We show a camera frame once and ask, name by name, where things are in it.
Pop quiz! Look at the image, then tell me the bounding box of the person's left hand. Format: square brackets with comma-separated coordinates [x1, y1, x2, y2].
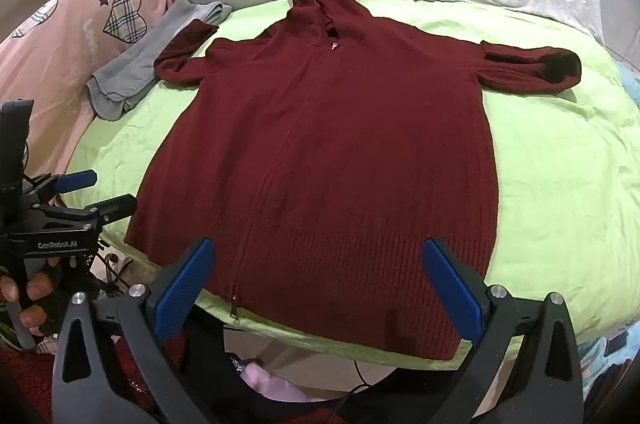
[0, 258, 64, 338]

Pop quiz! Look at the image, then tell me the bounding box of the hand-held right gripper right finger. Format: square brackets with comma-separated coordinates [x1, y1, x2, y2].
[421, 238, 586, 424]

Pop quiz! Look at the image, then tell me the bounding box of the light green bed sheet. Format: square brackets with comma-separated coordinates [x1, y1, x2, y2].
[65, 0, 640, 367]

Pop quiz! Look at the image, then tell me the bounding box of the grey folded cloth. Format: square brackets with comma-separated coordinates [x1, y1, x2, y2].
[86, 0, 233, 122]

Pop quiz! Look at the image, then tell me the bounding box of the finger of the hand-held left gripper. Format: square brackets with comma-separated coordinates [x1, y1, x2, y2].
[30, 170, 98, 205]
[55, 194, 138, 229]

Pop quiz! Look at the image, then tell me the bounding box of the light pink cloth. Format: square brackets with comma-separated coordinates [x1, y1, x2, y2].
[239, 361, 313, 403]

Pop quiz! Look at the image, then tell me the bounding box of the maroon hooded knit sweater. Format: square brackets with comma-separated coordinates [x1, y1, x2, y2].
[124, 0, 582, 362]

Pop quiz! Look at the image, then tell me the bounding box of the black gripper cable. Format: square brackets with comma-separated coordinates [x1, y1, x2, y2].
[92, 249, 137, 302]

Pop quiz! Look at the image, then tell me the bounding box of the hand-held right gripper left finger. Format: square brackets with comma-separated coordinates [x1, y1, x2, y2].
[51, 238, 236, 424]

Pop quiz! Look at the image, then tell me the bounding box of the pink quilt with plaid hearts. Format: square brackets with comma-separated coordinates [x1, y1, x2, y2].
[0, 0, 192, 185]

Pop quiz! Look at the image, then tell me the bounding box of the dark red fuzzy cloth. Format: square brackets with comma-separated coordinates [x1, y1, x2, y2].
[0, 331, 191, 424]

